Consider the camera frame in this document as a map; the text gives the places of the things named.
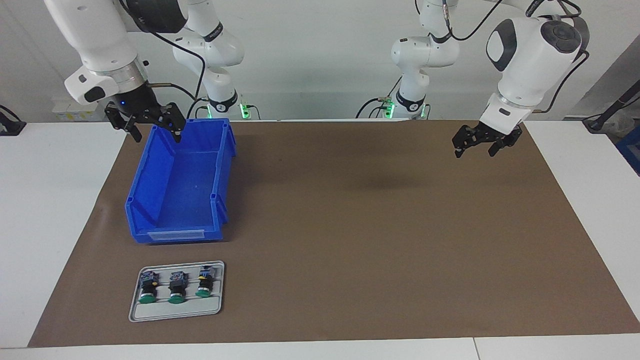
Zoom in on brown table mat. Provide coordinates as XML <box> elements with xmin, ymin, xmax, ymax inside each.
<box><xmin>27</xmin><ymin>119</ymin><xmax>640</xmax><ymax>348</ymax></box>

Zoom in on green push button switch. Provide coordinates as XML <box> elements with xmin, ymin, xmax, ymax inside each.
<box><xmin>167</xmin><ymin>270</ymin><xmax>188</xmax><ymax>305</ymax></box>
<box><xmin>195</xmin><ymin>265</ymin><xmax>217</xmax><ymax>298</ymax></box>
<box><xmin>138</xmin><ymin>270</ymin><xmax>160</xmax><ymax>305</ymax></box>

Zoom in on grey metal tray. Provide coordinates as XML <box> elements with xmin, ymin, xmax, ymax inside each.
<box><xmin>128</xmin><ymin>260</ymin><xmax>225</xmax><ymax>323</ymax></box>

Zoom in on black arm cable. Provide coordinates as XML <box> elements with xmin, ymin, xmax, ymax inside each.
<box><xmin>415</xmin><ymin>0</ymin><xmax>591</xmax><ymax>115</ymax></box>
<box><xmin>147</xmin><ymin>30</ymin><xmax>208</xmax><ymax>121</ymax></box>

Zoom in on black base cable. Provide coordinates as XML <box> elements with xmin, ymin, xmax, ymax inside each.
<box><xmin>356</xmin><ymin>75</ymin><xmax>403</xmax><ymax>120</ymax></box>

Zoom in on blue crate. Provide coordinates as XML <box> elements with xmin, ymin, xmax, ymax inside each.
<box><xmin>616</xmin><ymin>125</ymin><xmax>640</xmax><ymax>176</ymax></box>

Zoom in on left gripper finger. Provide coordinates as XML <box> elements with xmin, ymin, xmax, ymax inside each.
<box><xmin>488</xmin><ymin>134</ymin><xmax>521</xmax><ymax>158</ymax></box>
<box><xmin>452</xmin><ymin>125</ymin><xmax>481</xmax><ymax>159</ymax></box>

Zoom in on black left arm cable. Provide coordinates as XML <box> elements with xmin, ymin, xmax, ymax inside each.
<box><xmin>415</xmin><ymin>0</ymin><xmax>591</xmax><ymax>115</ymax></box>

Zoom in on black clamp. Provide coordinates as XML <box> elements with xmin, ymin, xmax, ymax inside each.
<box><xmin>0</xmin><ymin>105</ymin><xmax>27</xmax><ymax>137</ymax></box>

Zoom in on white cardboard boxes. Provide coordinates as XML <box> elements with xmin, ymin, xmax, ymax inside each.
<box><xmin>52</xmin><ymin>99</ymin><xmax>109</xmax><ymax>122</ymax></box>

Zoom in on blue plastic storage bin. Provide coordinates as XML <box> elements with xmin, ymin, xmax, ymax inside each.
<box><xmin>124</xmin><ymin>118</ymin><xmax>237</xmax><ymax>245</ymax></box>

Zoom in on black stand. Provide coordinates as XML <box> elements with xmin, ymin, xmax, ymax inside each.
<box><xmin>582</xmin><ymin>80</ymin><xmax>640</xmax><ymax>133</ymax></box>

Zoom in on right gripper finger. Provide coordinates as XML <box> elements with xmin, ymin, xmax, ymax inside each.
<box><xmin>104</xmin><ymin>102</ymin><xmax>143</xmax><ymax>143</ymax></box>
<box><xmin>152</xmin><ymin>102</ymin><xmax>187</xmax><ymax>144</ymax></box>

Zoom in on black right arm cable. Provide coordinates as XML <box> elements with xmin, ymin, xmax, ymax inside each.
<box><xmin>147</xmin><ymin>30</ymin><xmax>208</xmax><ymax>121</ymax></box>

